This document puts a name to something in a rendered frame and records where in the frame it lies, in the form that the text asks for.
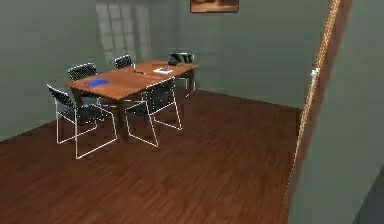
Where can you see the black bowl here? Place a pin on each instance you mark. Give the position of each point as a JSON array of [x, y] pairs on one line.
[[172, 61]]

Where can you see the small dark pen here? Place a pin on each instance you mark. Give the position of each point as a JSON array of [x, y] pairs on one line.
[[140, 72]]

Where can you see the white flat book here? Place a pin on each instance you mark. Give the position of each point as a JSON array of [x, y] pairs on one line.
[[163, 70]]

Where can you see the brown wooden dining table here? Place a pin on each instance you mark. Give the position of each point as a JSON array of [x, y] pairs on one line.
[[126, 81]]

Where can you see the blue flat object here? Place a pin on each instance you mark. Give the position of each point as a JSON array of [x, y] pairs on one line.
[[96, 82]]

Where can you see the brown wooden room door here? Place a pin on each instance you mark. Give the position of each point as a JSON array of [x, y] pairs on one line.
[[320, 83]]

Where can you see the black mesh metal-frame chair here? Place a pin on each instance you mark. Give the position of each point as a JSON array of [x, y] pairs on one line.
[[123, 61], [81, 71], [71, 108], [182, 57], [156, 100]]

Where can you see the brown framed wall picture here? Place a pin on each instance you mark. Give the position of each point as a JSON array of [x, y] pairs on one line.
[[214, 5]]

